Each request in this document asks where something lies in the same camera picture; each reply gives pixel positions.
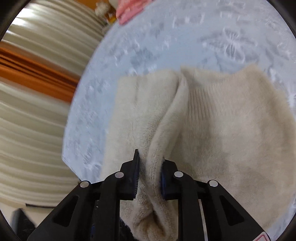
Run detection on beige knit sweater black hearts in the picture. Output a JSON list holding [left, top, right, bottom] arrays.
[[100, 65, 295, 240]]

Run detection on dark sparkly trousers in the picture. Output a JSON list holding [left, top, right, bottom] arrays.
[[90, 218, 138, 241]]

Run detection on cream pleated curtain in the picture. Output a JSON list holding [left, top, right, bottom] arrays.
[[1, 1, 105, 206]]

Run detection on orange curtain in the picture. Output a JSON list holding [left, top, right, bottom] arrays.
[[1, 41, 80, 103]]

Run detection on bed with butterfly grey cover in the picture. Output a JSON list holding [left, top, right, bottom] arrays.
[[62, 0, 296, 241]]

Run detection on folded pink garment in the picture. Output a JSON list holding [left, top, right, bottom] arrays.
[[116, 0, 152, 25]]

